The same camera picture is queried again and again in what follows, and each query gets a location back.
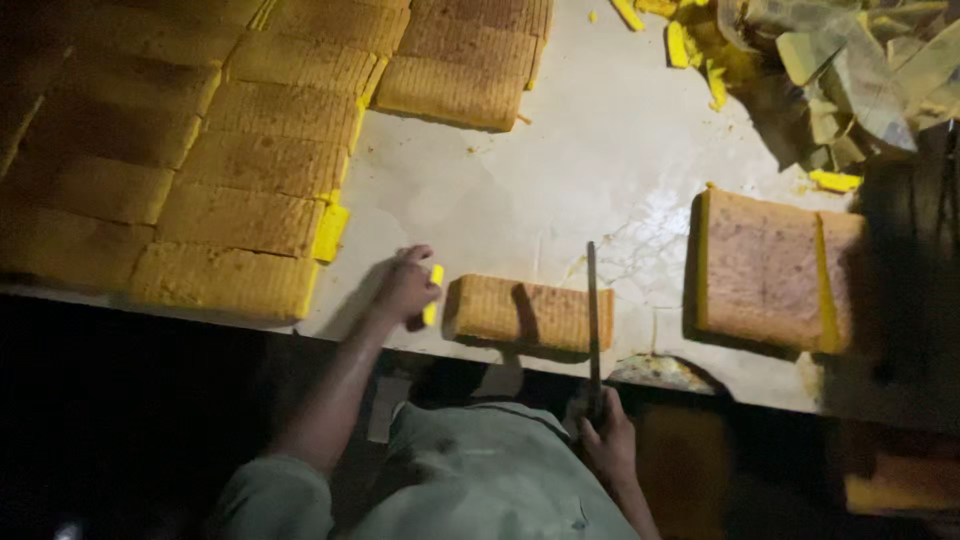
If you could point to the person's left fingers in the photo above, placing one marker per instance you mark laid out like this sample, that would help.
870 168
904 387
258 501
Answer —
420 259

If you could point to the person's grey-green shirt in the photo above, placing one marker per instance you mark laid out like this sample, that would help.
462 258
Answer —
465 487

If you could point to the heap of yellow cake trimmings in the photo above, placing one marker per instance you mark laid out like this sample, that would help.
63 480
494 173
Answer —
694 41

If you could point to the person's right hand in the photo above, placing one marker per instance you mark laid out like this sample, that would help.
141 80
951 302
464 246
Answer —
613 446

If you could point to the crumpled clear plastic sheet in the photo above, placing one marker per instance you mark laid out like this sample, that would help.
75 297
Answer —
847 67

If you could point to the small yellow cake scrap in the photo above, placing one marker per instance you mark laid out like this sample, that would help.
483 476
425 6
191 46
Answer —
835 181

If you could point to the person's left hand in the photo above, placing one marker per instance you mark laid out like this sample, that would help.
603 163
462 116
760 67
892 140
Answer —
403 289

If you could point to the yellow cake offcut piece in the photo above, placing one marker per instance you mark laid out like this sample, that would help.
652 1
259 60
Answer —
331 232

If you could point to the small brown ridged cake slab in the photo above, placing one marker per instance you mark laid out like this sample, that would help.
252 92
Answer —
529 311

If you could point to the person's right fingers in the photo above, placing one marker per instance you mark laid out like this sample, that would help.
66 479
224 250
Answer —
616 409

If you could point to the yellow cake trimming strip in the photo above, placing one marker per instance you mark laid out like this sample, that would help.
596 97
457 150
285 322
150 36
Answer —
433 279

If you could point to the large brown smooth cake slab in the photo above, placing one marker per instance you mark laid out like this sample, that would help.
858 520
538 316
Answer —
765 270

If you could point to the long dark knife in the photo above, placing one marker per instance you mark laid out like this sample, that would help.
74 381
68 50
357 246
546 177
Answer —
592 315

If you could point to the rows of brown cake slabs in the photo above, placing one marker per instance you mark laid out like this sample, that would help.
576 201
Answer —
225 135

